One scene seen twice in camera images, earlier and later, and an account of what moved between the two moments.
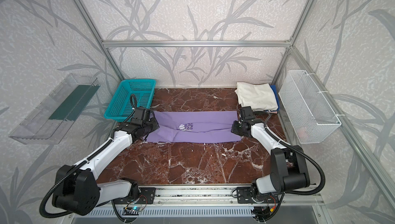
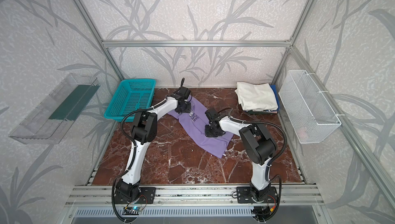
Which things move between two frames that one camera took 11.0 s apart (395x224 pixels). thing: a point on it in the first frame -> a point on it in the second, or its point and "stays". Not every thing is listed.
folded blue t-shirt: [274, 88] stays
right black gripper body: [236, 128] -> [213, 130]
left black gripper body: [151, 126] -> [185, 107]
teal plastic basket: [126, 95] stays
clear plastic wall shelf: [50, 120] stays
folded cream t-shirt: [258, 96] stays
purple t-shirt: [196, 127] -> [196, 119]
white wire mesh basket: [309, 117] stays
